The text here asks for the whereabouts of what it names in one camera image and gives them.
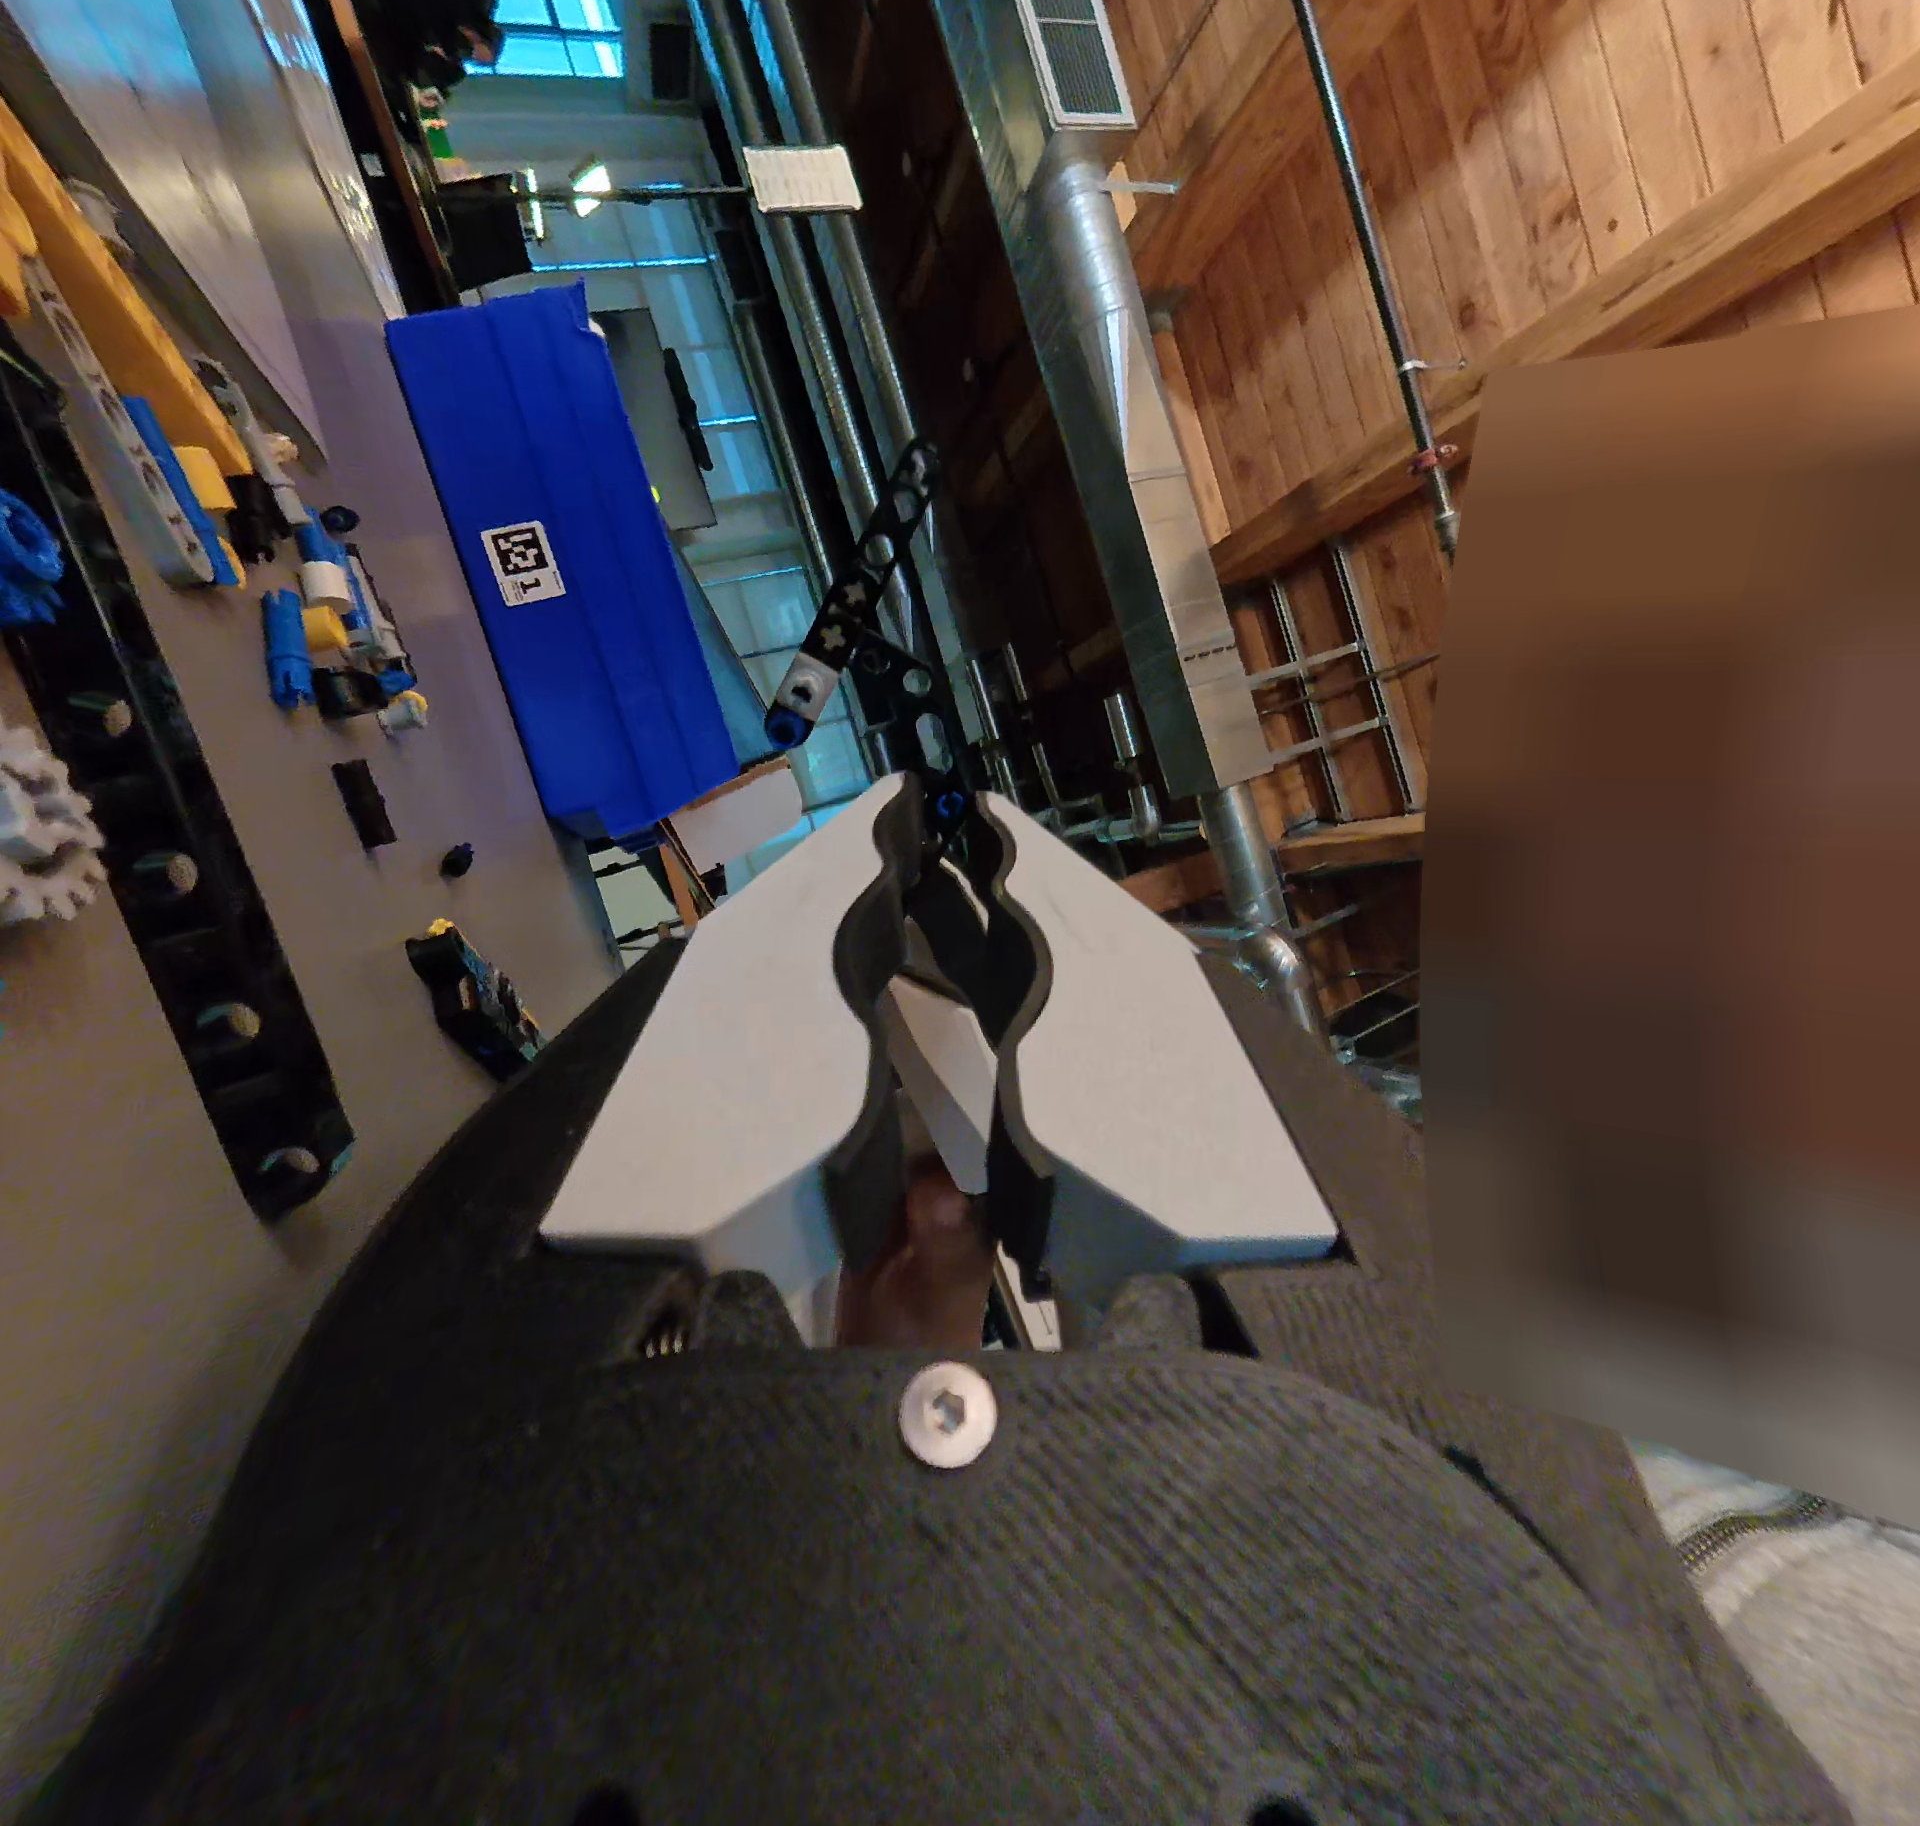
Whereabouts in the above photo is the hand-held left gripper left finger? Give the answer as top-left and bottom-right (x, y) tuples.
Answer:
(537, 773), (919, 1346)

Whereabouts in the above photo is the blue lego gear piece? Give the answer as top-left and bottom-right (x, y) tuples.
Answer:
(0, 489), (69, 634)

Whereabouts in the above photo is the metal sprinkler pipe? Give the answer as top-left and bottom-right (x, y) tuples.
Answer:
(1264, 0), (1467, 563)

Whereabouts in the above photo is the grey lego beam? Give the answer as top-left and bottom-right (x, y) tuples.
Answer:
(22, 259), (215, 587)

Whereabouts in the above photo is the long black lego beam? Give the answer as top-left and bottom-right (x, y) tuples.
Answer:
(0, 355), (358, 1224)

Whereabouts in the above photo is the grey lego gear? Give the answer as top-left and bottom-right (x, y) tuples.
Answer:
(0, 724), (109, 929)

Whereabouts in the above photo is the metal wall rack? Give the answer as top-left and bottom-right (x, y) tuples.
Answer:
(1242, 539), (1433, 826)

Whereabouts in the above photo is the white vent grille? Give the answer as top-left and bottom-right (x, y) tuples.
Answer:
(990, 0), (1139, 131)

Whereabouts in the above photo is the black yellow lego piece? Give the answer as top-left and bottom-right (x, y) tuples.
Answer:
(404, 921), (541, 1080)

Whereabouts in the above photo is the white knit sweater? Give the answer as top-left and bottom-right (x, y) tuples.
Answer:
(1627, 1437), (1920, 1826)

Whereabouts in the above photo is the blue plastic bin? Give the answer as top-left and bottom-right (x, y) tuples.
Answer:
(384, 280), (741, 845)

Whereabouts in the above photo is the metal air duct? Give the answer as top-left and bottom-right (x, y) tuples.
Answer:
(903, 0), (1342, 1037)

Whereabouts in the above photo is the yellow lego panel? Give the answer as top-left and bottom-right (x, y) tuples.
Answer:
(0, 102), (251, 483)

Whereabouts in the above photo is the blue lego beam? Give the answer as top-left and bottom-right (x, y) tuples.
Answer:
(120, 395), (246, 588)

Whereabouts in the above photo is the ceiling light panel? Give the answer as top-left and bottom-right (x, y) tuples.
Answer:
(741, 144), (858, 217)

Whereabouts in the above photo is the window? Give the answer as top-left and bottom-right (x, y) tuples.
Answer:
(436, 0), (624, 85)

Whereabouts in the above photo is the grey lego axle connector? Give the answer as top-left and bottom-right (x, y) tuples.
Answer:
(194, 362), (312, 509)

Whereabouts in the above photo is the black lego beam assembly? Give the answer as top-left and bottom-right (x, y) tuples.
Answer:
(767, 439), (1053, 1259)

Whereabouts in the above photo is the grey board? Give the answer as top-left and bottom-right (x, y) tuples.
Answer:
(0, 0), (411, 464)

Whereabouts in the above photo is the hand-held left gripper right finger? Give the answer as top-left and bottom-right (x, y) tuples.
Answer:
(965, 794), (1342, 1307)

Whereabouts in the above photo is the black blue lego connector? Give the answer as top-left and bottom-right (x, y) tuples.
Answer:
(340, 544), (421, 702)

